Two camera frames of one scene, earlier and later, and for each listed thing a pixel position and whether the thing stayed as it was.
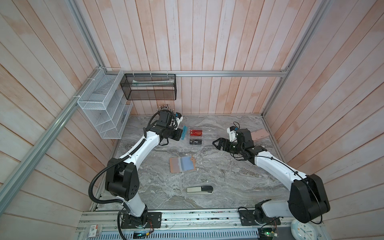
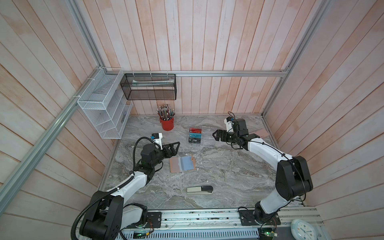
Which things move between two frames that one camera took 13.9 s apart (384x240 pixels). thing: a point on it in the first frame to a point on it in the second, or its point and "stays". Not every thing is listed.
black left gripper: x=179 y=133 to x=169 y=155
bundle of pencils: x=167 y=107 stays
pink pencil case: x=257 y=134 stays
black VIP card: x=195 y=141 stays
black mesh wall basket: x=149 y=86 stays
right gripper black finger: x=217 y=143 to x=220 y=133
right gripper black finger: x=225 y=145 to x=217 y=134
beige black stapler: x=200 y=190 stays
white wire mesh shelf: x=106 y=103 stays
